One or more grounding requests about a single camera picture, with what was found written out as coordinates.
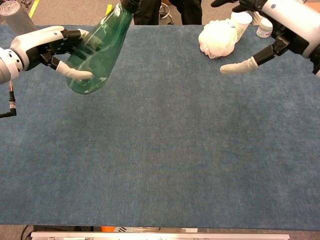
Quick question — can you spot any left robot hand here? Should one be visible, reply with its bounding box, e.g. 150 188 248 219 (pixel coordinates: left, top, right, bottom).
9 25 94 81

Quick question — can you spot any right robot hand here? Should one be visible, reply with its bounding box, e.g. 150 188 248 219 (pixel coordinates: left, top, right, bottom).
210 0 320 76

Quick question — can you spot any green spray bottle black trigger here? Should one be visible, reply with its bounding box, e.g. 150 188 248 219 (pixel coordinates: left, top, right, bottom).
65 0 141 95

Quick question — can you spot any small white jar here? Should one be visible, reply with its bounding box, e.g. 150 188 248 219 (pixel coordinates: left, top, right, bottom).
255 17 274 39

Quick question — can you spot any grey cylinder container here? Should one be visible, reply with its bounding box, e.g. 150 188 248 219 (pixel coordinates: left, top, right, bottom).
0 0 37 36

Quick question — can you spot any white tube green print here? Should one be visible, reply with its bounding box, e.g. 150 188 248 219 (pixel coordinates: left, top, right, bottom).
229 11 254 43

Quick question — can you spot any white mesh bath pouf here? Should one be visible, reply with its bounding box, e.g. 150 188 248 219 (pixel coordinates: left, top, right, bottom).
198 17 239 60

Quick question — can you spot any person in black trousers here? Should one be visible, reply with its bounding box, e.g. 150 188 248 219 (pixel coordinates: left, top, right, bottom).
133 0 204 26

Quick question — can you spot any chrome stool base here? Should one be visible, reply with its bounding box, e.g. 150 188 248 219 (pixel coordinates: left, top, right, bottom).
158 1 175 25

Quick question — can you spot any blue felt table cover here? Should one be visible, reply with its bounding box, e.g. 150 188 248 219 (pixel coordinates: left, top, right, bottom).
0 24 320 231

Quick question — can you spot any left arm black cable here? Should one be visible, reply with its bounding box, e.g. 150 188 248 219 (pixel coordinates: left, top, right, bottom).
0 79 18 119

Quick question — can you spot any aluminium profile rail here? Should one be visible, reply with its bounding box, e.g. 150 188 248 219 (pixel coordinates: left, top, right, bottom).
29 231 291 240

